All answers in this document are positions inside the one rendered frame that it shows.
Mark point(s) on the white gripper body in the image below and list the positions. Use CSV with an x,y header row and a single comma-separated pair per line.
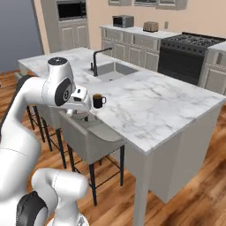
x,y
79,106

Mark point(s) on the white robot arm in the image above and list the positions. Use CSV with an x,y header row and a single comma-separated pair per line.
x,y
17,147

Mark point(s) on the black mug of hot chocolate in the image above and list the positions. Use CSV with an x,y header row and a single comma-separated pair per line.
x,y
96,101

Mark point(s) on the grey stool with black legs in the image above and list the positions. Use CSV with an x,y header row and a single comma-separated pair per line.
x,y
50,117
88,144

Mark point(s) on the black tap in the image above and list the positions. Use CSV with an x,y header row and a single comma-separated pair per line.
x,y
95,63

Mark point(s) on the grey sink basin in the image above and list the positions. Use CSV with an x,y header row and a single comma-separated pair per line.
x,y
116,70

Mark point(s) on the tall beige cupboard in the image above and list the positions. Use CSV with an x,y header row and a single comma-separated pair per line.
x,y
73,35

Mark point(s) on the beige base cupboard run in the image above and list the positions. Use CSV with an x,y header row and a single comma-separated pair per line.
x,y
129,48

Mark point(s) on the grey countertop microwave oven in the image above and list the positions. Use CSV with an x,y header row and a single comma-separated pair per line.
x,y
123,21

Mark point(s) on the black built-in microwave oven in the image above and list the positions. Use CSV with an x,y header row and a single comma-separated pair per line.
x,y
71,9

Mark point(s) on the black oven with hob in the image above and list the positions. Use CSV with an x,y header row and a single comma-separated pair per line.
x,y
182,58

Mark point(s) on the wall power socket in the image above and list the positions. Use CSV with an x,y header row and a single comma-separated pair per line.
x,y
166,25

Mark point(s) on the beige wall cupboard run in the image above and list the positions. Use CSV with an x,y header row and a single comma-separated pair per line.
x,y
147,3

